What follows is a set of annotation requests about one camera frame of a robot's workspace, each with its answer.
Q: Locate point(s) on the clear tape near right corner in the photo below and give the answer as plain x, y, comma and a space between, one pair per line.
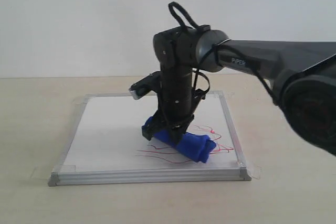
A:
254, 172

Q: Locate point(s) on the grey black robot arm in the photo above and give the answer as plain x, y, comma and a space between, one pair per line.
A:
298, 76

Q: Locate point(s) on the blue cloth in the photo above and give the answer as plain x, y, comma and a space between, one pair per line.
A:
193, 147

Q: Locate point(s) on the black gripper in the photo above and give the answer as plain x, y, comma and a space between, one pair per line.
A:
176, 107

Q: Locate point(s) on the aluminium framed whiteboard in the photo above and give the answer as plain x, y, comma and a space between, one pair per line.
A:
106, 145

